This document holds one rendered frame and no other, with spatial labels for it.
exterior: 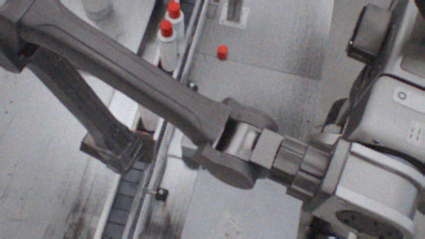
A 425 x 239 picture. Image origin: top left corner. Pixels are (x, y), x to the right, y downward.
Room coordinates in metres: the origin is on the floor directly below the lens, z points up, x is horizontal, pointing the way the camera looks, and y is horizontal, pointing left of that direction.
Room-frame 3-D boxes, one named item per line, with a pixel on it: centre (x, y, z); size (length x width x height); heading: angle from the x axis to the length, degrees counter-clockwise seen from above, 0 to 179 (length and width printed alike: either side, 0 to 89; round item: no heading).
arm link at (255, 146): (0.22, -0.06, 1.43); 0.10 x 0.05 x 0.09; 69
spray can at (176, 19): (0.74, 0.12, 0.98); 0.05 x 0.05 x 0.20
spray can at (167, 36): (0.68, 0.13, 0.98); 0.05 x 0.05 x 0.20
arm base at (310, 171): (0.20, -0.14, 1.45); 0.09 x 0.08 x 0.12; 159
